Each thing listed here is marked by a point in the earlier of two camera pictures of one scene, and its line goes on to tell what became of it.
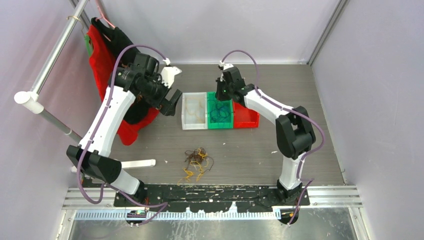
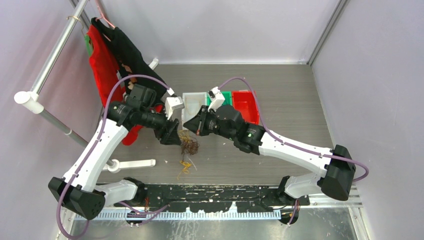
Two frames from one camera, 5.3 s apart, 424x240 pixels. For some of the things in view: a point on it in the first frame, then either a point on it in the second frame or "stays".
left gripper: (169, 106) → (172, 137)
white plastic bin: (194, 111) stays
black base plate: (214, 197) stays
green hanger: (87, 38) stays
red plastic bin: (244, 118) stays
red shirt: (102, 63) stays
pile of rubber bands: (198, 161) → (189, 143)
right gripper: (220, 97) → (197, 125)
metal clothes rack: (32, 100) stays
